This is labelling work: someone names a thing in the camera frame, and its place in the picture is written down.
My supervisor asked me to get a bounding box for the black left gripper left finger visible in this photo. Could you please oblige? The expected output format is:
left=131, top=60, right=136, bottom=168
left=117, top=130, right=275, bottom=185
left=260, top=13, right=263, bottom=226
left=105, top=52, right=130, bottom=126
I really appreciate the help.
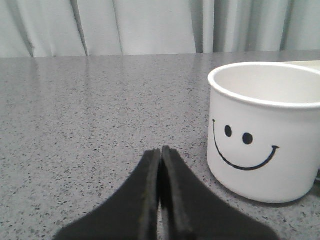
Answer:
left=55, top=149, right=161, bottom=240

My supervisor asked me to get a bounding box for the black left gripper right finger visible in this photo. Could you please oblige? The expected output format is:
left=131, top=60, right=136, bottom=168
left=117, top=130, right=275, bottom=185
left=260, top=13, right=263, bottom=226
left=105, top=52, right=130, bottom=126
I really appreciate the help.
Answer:
left=160, top=146, right=278, bottom=240

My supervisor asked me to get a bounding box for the white smiley face mug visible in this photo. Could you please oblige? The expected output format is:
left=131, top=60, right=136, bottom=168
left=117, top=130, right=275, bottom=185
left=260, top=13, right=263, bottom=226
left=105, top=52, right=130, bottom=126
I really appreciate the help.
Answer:
left=207, top=62, right=320, bottom=203

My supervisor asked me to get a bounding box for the cream rectangular tray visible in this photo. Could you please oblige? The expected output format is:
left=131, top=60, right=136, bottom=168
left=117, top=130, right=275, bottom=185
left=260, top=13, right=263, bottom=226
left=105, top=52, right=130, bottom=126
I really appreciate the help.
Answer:
left=283, top=60, right=320, bottom=72

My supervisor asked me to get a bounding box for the pale grey-green curtain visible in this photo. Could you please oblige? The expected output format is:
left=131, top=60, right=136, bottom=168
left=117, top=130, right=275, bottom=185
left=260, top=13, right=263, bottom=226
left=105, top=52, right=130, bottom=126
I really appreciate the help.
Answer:
left=0, top=0, right=320, bottom=58

